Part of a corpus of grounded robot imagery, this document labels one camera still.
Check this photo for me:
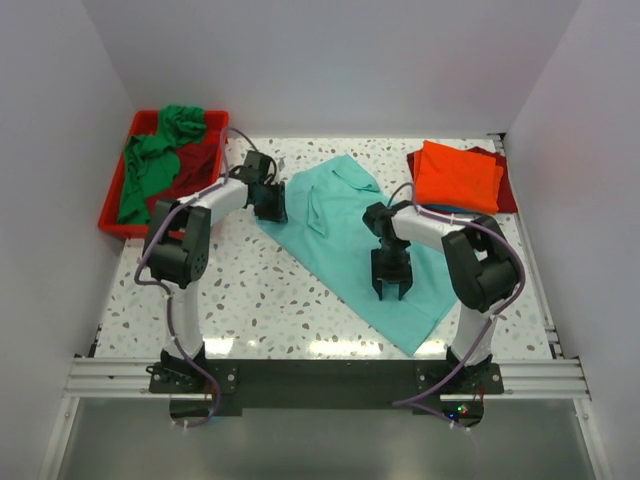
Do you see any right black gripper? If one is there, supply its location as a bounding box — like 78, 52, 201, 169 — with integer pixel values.
371, 239, 412, 296

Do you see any teal t shirt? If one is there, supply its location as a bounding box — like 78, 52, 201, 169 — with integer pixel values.
259, 155, 457, 355

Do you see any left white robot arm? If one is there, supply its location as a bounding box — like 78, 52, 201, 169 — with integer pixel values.
134, 150, 287, 392

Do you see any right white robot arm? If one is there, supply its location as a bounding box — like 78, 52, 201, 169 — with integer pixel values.
362, 201, 526, 393

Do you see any blue folded t shirt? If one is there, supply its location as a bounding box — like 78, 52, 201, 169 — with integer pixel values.
428, 204, 466, 212

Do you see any dark red t shirt in bin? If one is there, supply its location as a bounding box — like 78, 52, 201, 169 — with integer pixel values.
146, 139, 219, 212

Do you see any orange folded t shirt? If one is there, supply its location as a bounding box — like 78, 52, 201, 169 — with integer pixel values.
410, 139, 504, 215

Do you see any green t shirt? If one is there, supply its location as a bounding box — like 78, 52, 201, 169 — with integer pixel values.
117, 105, 207, 225

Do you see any dark red folded t shirt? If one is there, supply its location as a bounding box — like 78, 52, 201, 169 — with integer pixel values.
405, 145, 519, 215

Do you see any red plastic bin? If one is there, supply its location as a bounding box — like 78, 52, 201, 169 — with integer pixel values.
98, 109, 229, 239

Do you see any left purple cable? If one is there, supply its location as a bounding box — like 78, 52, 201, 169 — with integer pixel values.
134, 126, 261, 428

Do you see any aluminium rail frame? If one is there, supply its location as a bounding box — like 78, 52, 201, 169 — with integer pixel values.
65, 138, 612, 479

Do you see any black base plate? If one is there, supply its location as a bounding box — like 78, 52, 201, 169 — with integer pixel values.
148, 357, 506, 428

